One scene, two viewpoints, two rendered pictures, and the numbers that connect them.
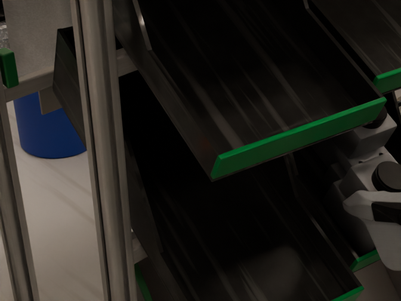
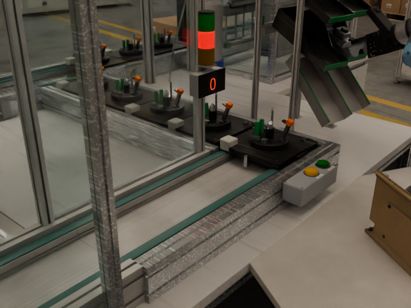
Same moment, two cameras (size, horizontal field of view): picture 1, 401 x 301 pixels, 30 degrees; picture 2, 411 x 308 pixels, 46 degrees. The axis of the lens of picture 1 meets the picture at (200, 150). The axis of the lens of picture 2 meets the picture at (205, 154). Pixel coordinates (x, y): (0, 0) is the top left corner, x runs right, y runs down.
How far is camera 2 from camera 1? 1.32 m
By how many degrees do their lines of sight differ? 8
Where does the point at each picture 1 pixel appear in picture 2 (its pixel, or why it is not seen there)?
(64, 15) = (219, 36)
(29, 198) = (209, 99)
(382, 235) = (352, 49)
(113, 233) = (298, 46)
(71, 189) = (222, 97)
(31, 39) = not seen: hidden behind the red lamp
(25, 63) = not seen: hidden behind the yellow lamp
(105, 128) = (301, 21)
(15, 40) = not seen: hidden behind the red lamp
